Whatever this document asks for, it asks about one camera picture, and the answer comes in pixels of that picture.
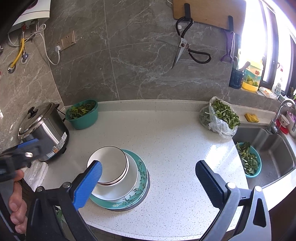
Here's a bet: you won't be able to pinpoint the left hand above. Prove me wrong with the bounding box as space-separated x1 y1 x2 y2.
9 170 28 234

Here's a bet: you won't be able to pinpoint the white folded cloth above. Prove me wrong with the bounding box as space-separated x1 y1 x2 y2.
22 160 49 191

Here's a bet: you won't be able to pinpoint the stainless steel rice cooker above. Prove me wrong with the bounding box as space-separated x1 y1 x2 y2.
18 102 69 162

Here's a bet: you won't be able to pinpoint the teal basin in sink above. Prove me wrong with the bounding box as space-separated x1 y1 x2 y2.
235 142 262 178

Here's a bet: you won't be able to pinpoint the teal plastic basin with greens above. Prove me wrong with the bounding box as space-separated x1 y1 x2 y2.
65 99 98 130

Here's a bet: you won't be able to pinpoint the stainless steel sink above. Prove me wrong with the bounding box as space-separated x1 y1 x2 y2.
233 126 295 189

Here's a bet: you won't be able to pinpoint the white plate in stack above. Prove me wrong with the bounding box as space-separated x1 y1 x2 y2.
91 151 139 201

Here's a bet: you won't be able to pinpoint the chrome faucet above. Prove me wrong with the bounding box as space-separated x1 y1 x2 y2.
266 99 295 134

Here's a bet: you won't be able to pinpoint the teal rimmed floral plate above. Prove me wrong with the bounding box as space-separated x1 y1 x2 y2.
90 149 148 209

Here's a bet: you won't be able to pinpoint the yellow sponge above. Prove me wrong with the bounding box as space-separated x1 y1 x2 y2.
244 113 259 123

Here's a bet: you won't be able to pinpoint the small cup by faucet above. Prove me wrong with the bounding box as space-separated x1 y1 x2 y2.
279 114 290 128

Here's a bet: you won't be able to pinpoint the bag of green vegetables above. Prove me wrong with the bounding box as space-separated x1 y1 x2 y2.
199 96 240 139

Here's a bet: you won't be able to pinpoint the white detergent bottle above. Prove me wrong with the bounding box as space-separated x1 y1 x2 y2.
270 67 289 98

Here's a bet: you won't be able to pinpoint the dark blue utensil holder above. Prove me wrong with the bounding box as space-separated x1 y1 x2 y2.
229 68 244 89

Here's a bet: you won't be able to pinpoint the yellow cooking oil bottle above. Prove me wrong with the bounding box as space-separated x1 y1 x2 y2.
242 61 263 92

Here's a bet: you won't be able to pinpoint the white water heater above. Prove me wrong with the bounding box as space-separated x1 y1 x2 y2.
10 0 51 32

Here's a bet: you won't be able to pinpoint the purple peeler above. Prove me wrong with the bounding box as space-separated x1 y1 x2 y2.
220 30 235 63

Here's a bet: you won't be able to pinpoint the wooden cutting board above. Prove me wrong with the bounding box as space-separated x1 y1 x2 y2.
173 0 246 35

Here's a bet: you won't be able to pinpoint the yellow gas hose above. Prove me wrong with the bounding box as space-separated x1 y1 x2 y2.
7 38 26 74

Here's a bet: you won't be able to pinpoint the white power cable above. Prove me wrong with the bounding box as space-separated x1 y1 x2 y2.
7 22 61 66

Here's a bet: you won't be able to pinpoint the wall power socket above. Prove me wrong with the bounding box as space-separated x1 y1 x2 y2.
56 31 76 51

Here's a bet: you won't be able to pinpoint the black handled kitchen scissors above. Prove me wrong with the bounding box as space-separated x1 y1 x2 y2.
171 16 212 68

